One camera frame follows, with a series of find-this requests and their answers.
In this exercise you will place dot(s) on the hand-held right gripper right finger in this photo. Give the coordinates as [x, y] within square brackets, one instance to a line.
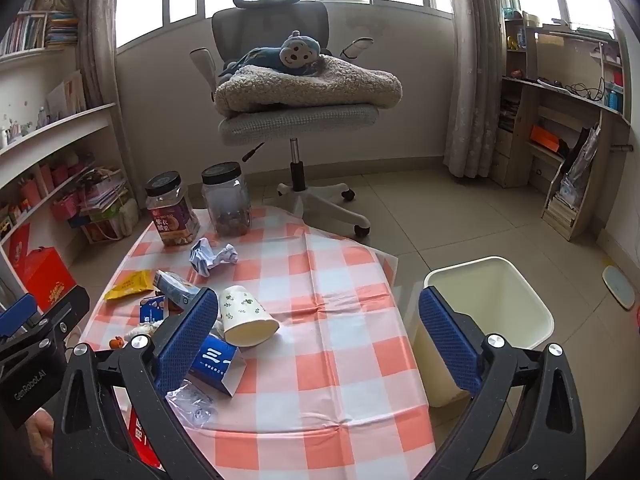
[450, 340]

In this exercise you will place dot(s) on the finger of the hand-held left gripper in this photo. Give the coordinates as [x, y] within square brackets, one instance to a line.
[15, 315]

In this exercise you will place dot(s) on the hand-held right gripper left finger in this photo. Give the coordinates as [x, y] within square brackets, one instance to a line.
[185, 340]

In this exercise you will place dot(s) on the cream plastic waste bin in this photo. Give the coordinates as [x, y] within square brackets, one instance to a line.
[492, 300]

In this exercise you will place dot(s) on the leaf print paper cup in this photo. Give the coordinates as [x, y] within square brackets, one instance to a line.
[242, 312]

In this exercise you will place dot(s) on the clear plastic wrapper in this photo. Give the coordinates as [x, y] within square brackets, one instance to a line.
[192, 405]

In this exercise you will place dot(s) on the yellow snack packet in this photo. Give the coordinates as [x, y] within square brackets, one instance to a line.
[131, 284]

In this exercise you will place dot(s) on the person's left hand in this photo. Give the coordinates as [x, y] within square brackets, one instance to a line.
[41, 432]

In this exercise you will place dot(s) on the blue white carton box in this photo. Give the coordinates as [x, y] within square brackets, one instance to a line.
[216, 360]

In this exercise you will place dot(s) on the small blue white box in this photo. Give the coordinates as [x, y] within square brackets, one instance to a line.
[150, 310]

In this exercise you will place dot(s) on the red cardboard box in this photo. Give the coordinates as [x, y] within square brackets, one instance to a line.
[42, 275]

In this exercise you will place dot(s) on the light blue packet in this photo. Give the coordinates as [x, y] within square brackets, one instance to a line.
[172, 285]

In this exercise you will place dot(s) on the small orange figurine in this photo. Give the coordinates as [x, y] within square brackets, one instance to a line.
[116, 343]

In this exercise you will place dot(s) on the crumpled white blue paper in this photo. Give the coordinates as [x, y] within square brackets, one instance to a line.
[210, 257]

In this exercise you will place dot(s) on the red paper bag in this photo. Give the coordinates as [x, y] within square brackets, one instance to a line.
[140, 440]

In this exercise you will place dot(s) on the orange white checkered tablecloth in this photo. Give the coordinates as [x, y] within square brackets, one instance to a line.
[340, 335]

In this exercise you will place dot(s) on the purple label nut jar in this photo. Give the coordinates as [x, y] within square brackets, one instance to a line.
[172, 217]

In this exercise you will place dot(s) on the pile of pink gift bags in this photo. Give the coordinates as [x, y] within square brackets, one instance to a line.
[95, 200]

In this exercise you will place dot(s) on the clear jar black lid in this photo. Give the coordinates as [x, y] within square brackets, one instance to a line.
[227, 200]

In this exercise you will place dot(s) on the stack of books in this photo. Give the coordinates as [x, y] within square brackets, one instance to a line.
[562, 220]

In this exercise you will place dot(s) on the light blue bathroom scale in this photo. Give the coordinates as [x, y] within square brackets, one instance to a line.
[619, 287]

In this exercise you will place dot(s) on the hanging plastic bag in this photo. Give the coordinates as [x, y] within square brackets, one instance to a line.
[582, 160]

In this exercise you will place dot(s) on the wooden desk with shelves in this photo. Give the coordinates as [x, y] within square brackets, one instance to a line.
[521, 127]

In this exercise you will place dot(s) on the orange flat box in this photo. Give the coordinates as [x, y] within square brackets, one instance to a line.
[544, 136]

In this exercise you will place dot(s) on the beige lace curtain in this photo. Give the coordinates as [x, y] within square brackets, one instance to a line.
[102, 35]
[475, 85]

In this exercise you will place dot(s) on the beige fleece blanket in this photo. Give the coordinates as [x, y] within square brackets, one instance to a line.
[310, 87]

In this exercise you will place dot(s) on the row of books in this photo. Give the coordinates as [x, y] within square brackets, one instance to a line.
[30, 32]

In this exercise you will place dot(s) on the blue monkey plush toy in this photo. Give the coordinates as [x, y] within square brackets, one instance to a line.
[300, 52]

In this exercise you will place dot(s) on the grey mesh office chair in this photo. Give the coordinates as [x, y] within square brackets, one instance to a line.
[270, 25]

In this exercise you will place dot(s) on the white wall shelf unit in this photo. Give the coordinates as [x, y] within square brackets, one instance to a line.
[60, 122]

